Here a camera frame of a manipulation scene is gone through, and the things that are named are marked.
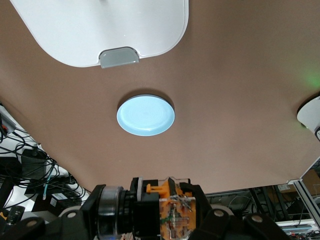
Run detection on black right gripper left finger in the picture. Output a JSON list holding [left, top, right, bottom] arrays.
[[56, 184, 107, 240]]

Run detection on teal network cable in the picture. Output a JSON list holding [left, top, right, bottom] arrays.
[[42, 159, 55, 201]]

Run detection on white lidded box grey clips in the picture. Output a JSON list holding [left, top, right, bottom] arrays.
[[9, 0, 190, 69]]

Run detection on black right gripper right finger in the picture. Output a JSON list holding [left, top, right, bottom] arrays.
[[179, 181, 242, 240]]

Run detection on aluminium frame profile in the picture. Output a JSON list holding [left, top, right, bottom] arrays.
[[284, 154, 320, 227]]

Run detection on tangled black cable bundle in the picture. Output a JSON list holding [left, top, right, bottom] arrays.
[[0, 101, 87, 216]]

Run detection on light blue round plate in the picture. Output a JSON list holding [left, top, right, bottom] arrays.
[[116, 94, 176, 137]]

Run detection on black power adapter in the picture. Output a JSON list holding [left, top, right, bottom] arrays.
[[20, 147, 48, 181]]

